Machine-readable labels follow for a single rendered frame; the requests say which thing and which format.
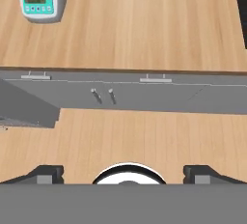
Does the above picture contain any long grey drawer front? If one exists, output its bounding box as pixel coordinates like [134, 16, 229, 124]
[67, 70, 247, 88]

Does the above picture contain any white and black round object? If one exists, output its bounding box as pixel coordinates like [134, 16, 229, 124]
[92, 161, 168, 185]

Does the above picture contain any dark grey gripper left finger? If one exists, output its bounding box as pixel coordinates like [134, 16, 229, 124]
[0, 164, 65, 185]

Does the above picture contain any white and teal kitchen scale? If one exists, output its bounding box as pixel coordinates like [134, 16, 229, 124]
[17, 0, 70, 24]

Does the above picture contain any black appliance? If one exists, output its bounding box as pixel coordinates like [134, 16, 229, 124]
[233, 0, 247, 50]

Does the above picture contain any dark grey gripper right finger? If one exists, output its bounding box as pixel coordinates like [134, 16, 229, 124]
[182, 164, 247, 185]

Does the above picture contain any short grey drawer front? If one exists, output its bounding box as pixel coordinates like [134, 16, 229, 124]
[0, 70, 69, 83]

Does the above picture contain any open grey cupboard door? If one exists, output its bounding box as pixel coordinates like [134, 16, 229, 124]
[0, 78, 62, 129]

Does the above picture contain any silver drawer handle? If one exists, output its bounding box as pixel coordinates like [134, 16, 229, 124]
[139, 73, 173, 84]
[20, 70, 52, 81]

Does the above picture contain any silver cupboard door handle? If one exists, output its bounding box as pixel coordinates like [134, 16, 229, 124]
[107, 88, 118, 105]
[90, 87, 103, 104]

